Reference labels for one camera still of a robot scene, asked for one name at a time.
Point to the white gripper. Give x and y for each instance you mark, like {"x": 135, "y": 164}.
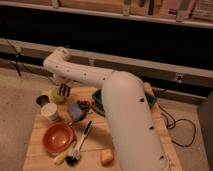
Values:
{"x": 62, "y": 81}

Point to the green plastic tray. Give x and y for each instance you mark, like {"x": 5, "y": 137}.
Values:
{"x": 98, "y": 107}

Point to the white dish brush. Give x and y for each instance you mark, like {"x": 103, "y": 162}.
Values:
{"x": 74, "y": 155}

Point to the yellow potato toy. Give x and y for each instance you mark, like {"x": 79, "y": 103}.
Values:
{"x": 106, "y": 157}

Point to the orange bowl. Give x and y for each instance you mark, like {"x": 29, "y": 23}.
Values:
{"x": 57, "y": 138}

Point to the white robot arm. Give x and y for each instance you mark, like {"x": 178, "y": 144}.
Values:
{"x": 134, "y": 134}

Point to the wooden board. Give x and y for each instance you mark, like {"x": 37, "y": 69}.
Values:
{"x": 37, "y": 159}

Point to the white paper cup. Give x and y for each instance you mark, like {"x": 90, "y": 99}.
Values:
{"x": 50, "y": 111}

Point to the light green plastic cup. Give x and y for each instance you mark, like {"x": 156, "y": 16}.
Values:
{"x": 56, "y": 97}

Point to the dark grape bunch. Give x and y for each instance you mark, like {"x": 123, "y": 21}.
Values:
{"x": 84, "y": 105}

